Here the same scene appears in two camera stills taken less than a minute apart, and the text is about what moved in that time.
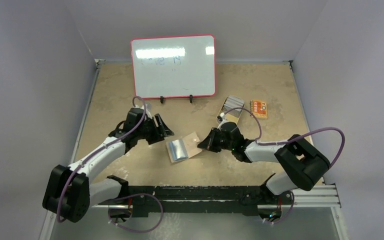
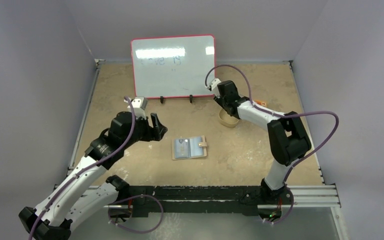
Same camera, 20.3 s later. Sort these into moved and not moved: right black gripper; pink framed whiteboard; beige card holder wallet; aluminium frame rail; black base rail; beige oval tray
Moved: beige card holder wallet; right black gripper
Not moved: black base rail; pink framed whiteboard; aluminium frame rail; beige oval tray
